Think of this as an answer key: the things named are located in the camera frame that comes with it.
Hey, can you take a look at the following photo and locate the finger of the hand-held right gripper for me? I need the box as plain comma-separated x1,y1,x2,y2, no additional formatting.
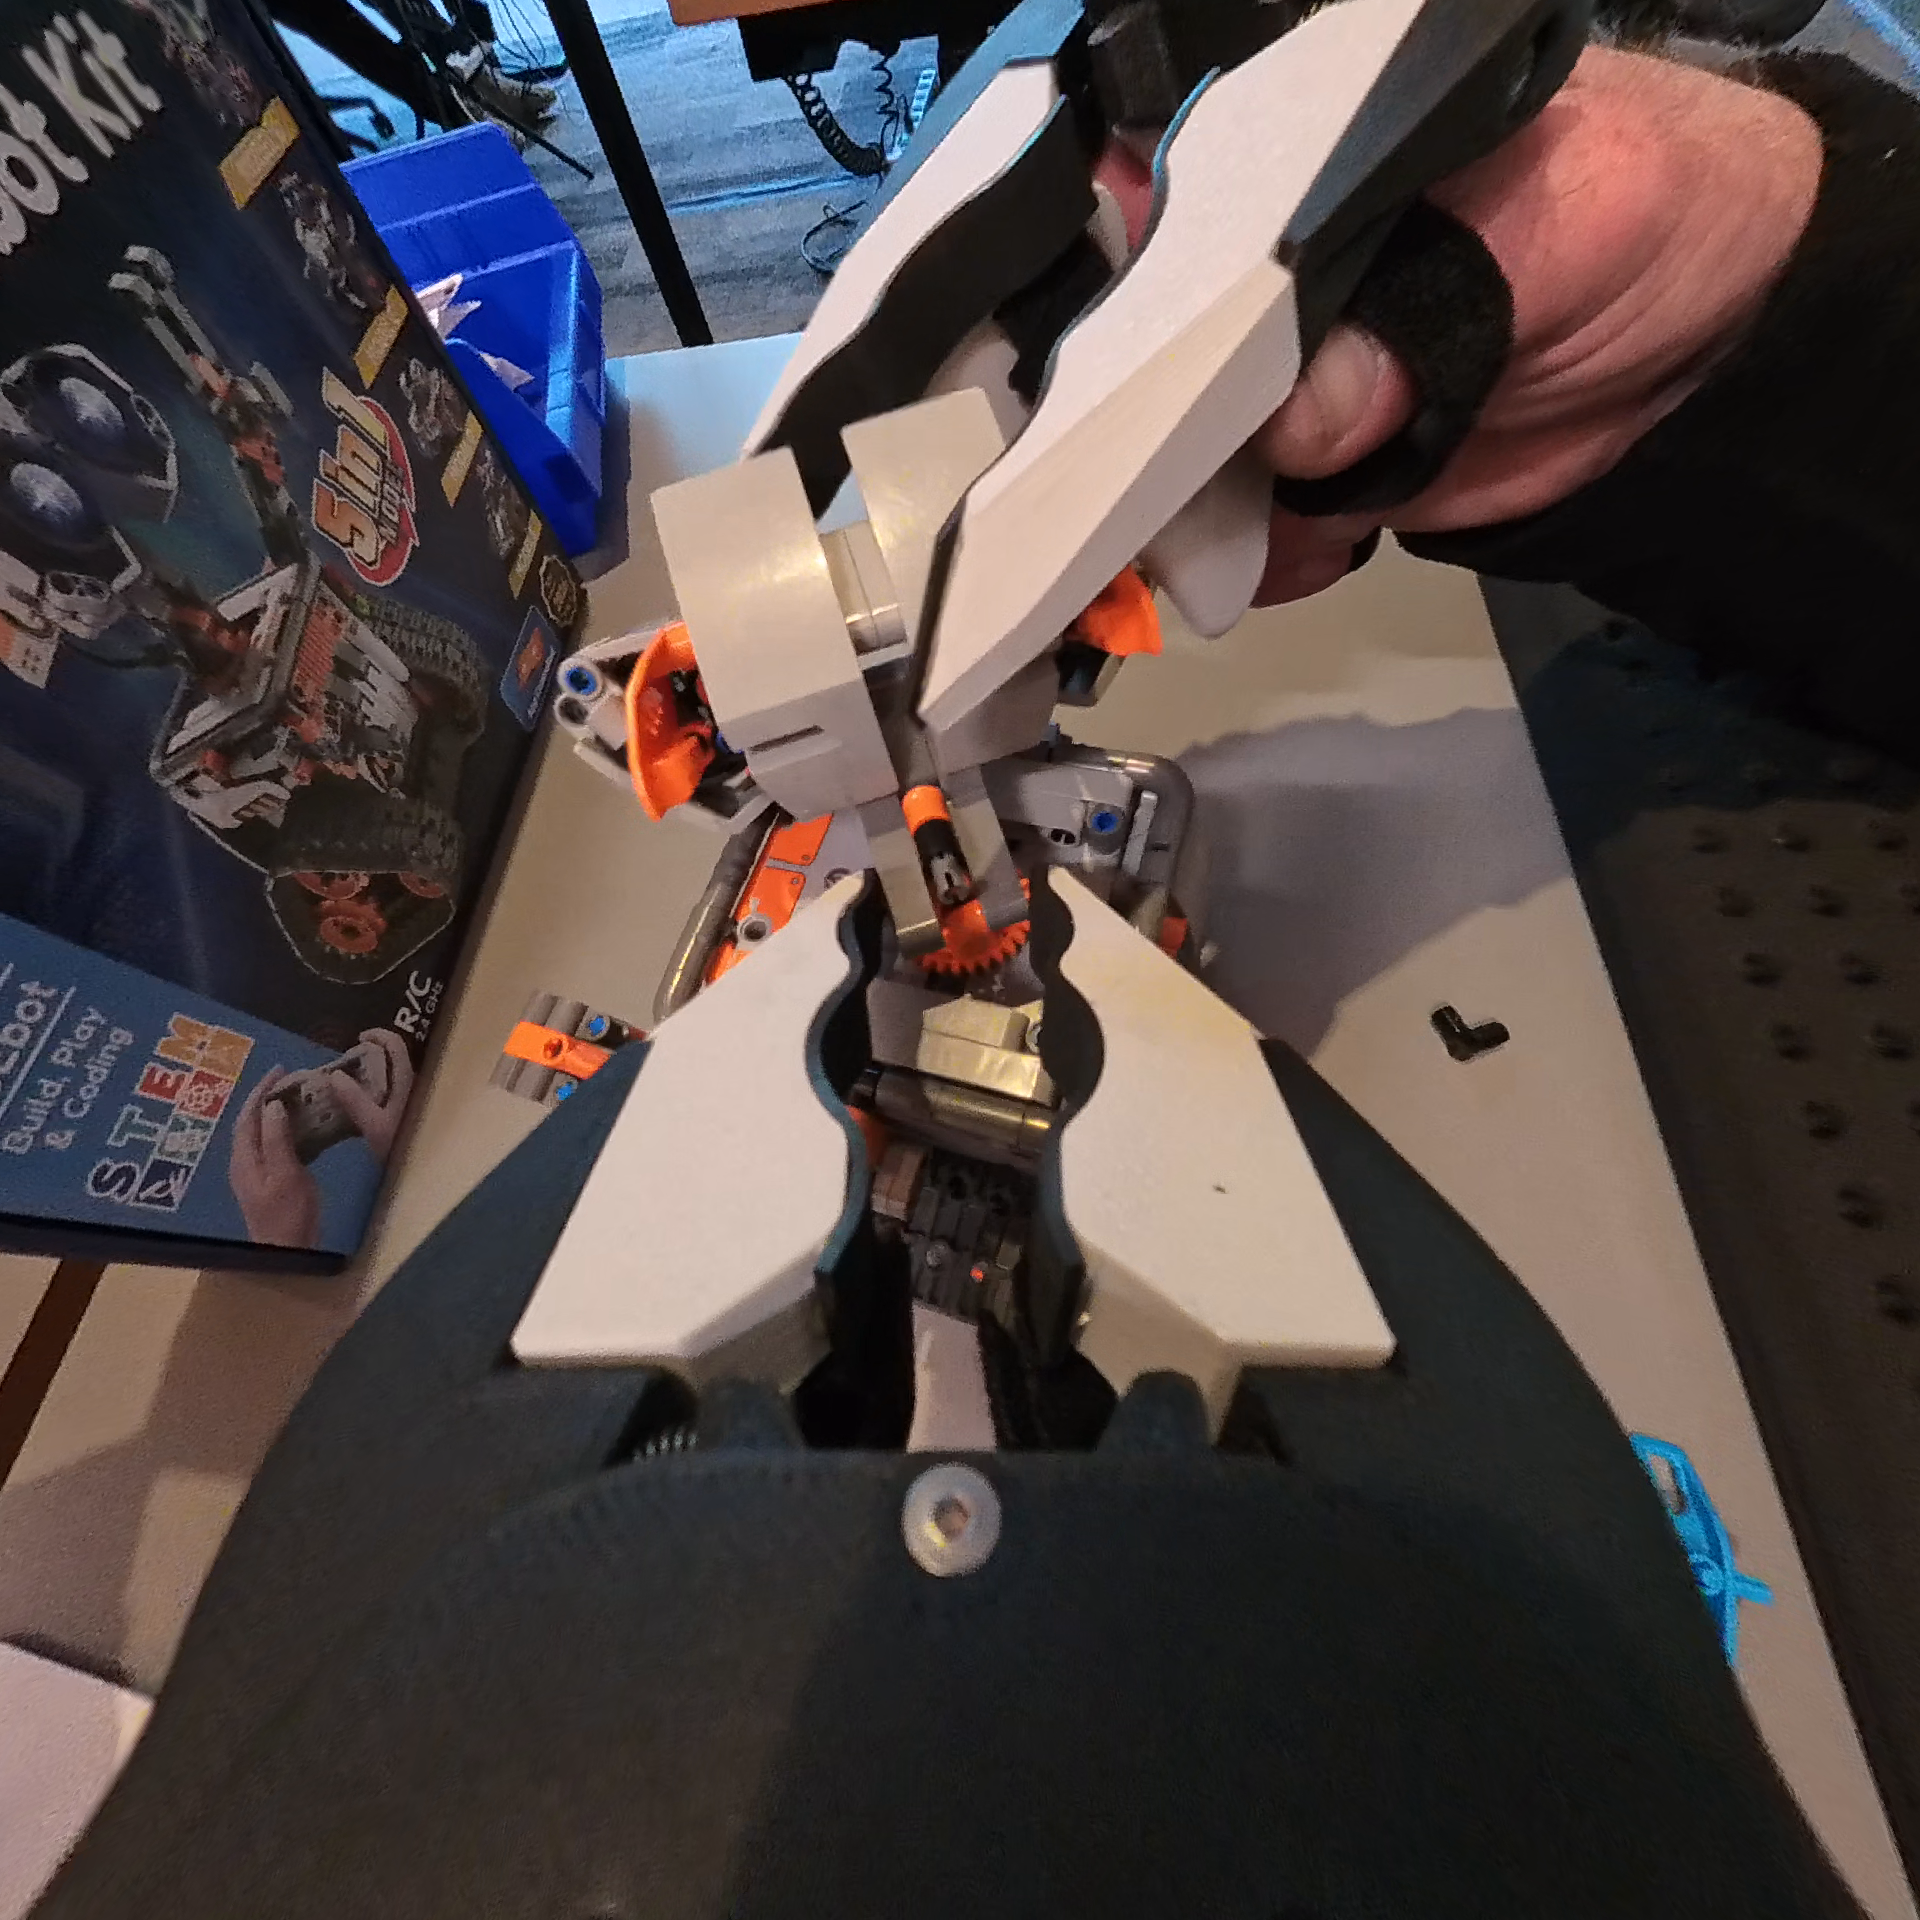
909,0,1567,742
739,54,1096,475

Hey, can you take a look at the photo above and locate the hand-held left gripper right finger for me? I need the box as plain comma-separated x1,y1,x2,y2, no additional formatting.
1039,873,1400,1379

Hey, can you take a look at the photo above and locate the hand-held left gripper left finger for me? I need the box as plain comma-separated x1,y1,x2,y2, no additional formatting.
512,880,887,1384

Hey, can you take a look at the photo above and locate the grey orange tracked toy robot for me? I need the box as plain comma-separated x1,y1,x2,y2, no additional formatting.
660,736,1208,1327

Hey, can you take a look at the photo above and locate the person's right forearm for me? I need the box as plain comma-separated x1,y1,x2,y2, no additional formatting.
1397,45,1920,758

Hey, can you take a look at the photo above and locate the person's right hand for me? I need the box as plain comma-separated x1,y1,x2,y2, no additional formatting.
1255,39,1833,608

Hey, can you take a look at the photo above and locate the small grey orange claw piece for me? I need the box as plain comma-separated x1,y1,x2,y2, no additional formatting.
489,998,648,1104

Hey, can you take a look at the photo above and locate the black metal beam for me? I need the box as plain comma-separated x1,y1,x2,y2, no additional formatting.
542,0,721,350

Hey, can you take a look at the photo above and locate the blue plastic bin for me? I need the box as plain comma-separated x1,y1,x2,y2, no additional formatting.
340,121,637,579

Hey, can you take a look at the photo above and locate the black perforated foam mat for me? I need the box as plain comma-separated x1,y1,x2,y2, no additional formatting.
1516,571,1920,1832

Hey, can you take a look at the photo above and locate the blue plastic brick separator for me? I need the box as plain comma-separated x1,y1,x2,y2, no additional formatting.
1627,1430,1779,1670

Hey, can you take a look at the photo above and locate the blue robot kit box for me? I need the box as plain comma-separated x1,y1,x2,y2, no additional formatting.
0,0,600,1269

